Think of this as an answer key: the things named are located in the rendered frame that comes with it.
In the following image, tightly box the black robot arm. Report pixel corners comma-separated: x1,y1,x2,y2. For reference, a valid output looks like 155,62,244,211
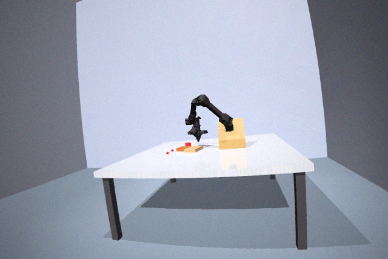
185,94,233,135

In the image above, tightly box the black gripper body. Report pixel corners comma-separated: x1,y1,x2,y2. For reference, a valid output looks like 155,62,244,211
193,124,208,135

